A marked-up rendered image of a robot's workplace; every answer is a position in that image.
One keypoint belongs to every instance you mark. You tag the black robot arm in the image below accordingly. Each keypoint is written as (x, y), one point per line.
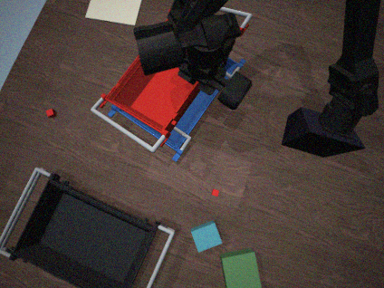
(195, 26)

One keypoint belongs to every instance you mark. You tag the small red block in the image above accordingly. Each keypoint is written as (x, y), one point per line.
(51, 113)

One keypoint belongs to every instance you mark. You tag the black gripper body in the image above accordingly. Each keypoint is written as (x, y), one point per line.
(234, 90)

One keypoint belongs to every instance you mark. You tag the small teal block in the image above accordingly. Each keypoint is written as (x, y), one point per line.
(206, 236)

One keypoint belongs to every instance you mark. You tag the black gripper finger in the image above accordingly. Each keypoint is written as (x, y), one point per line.
(185, 77)
(206, 89)

